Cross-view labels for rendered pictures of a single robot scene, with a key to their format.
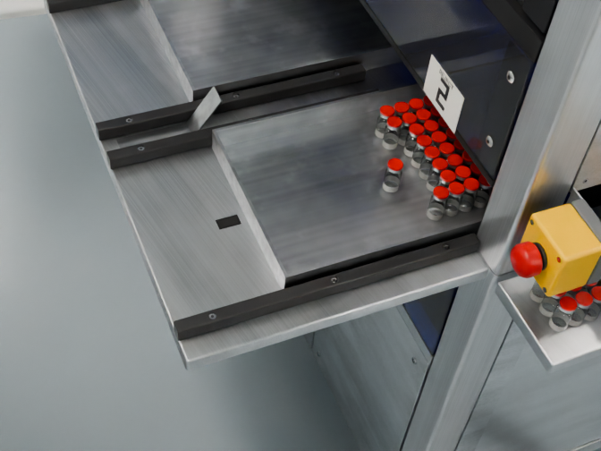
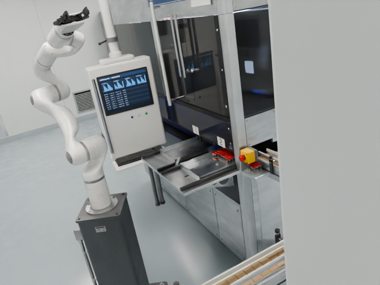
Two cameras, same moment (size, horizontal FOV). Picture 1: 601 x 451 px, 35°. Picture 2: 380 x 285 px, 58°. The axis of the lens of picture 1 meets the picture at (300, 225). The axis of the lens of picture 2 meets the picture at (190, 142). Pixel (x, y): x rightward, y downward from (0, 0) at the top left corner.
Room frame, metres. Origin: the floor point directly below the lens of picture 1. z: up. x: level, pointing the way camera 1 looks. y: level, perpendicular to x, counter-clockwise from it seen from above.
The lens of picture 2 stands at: (-1.16, -0.07, 1.88)
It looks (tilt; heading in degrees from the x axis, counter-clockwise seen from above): 22 degrees down; 3
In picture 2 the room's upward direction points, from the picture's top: 10 degrees counter-clockwise
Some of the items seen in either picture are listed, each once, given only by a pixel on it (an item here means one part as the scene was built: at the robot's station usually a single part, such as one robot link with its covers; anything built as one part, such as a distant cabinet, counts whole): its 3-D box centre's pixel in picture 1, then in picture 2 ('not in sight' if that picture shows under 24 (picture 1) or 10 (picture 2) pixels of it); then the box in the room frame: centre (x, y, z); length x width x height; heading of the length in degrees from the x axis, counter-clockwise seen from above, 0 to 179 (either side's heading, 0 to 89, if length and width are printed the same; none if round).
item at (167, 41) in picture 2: not in sight; (174, 61); (1.39, 0.08, 1.51); 0.47 x 0.01 x 0.59; 28
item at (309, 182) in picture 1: (366, 176); (211, 163); (0.87, -0.08, 0.90); 0.34 x 0.26 x 0.04; 118
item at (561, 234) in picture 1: (563, 248); (248, 155); (0.71, -0.30, 1.00); 0.08 x 0.07 x 0.07; 118
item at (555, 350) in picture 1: (570, 310); (257, 172); (0.71, -0.34, 0.87); 0.14 x 0.13 x 0.02; 118
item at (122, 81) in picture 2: not in sight; (126, 105); (1.57, 0.54, 1.19); 0.50 x 0.19 x 0.78; 113
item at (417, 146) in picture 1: (425, 157); (223, 158); (0.91, -0.16, 0.91); 0.18 x 0.02 x 0.05; 28
